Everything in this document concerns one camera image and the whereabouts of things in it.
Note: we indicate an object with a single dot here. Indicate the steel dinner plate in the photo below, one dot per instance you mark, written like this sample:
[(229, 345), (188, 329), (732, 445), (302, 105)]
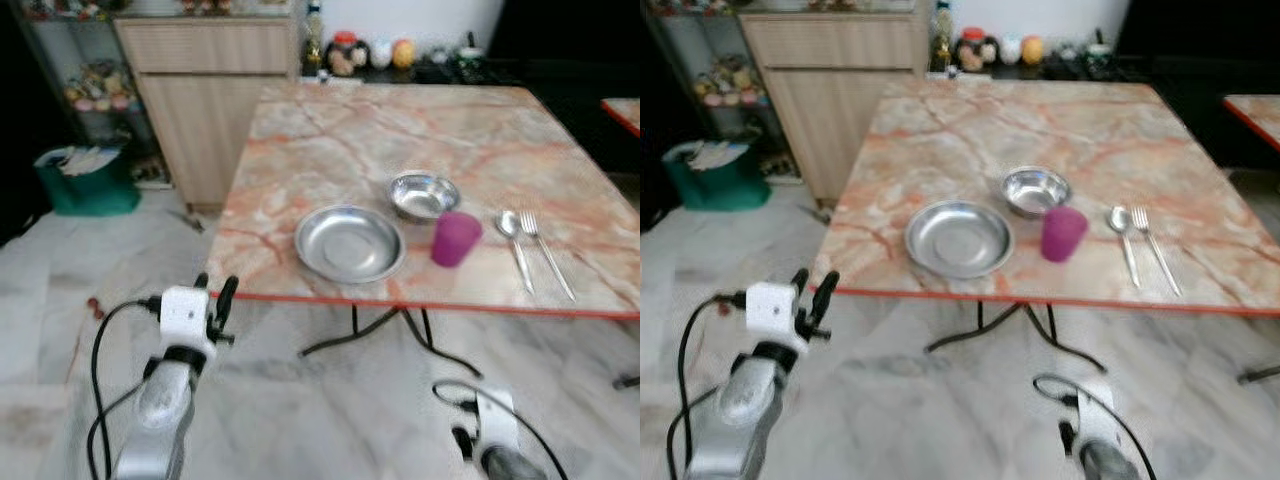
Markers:
[(350, 243), (960, 238)]

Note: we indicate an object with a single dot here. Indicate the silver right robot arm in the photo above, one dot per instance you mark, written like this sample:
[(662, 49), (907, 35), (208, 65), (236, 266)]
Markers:
[(1105, 462), (510, 468)]

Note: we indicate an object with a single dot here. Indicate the green plastic bin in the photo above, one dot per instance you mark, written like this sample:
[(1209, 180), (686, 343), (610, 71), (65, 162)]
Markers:
[(720, 190), (95, 195)]

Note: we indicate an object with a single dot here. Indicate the light wooden cabinet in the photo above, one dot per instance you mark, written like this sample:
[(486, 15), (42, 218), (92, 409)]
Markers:
[(830, 110), (200, 110)]

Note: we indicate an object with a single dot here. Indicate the marble-top folding table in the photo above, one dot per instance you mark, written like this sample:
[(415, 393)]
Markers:
[(960, 130), (625, 112), (350, 140), (1255, 112)]

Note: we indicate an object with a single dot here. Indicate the glass display cabinet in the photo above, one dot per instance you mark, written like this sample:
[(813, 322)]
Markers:
[(60, 120), (685, 115)]

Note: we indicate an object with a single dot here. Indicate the purple plastic cup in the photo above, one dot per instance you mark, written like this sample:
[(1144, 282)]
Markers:
[(1062, 235), (455, 240)]

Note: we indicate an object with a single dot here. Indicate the small steel bowl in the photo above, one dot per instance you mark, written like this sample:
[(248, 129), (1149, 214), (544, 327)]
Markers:
[(424, 195), (1035, 190)]

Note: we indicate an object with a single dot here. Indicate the steel spoon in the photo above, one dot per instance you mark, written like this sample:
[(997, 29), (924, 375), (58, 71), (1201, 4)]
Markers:
[(1118, 218), (508, 223)]

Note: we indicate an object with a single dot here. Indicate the steel fork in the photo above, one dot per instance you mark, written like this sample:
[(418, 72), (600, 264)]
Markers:
[(529, 225), (1143, 220)]

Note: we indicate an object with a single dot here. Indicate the tall yellow bottle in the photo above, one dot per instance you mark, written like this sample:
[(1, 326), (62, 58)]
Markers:
[(941, 35), (313, 40)]

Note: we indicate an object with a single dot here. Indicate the jar with red lid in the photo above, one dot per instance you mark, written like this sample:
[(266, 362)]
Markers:
[(970, 50), (343, 55)]

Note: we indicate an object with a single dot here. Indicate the white egg figurine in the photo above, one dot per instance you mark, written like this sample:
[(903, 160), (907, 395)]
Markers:
[(1011, 48), (380, 53)]

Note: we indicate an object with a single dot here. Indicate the yellow egg figurine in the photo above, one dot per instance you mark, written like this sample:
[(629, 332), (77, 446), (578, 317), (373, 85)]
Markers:
[(403, 52), (1032, 48)]

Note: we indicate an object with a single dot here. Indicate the black television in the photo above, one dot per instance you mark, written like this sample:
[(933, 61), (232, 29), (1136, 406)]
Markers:
[(570, 25), (1200, 25)]

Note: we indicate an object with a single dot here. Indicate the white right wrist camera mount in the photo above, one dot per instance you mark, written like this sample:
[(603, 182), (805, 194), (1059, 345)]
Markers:
[(495, 415), (1095, 415)]

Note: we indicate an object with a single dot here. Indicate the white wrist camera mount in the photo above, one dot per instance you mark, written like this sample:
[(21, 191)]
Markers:
[(495, 415), (1095, 415), (185, 315), (772, 310)]

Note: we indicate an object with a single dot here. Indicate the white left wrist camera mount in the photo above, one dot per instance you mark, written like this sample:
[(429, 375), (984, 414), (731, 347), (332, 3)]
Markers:
[(772, 310), (185, 315)]

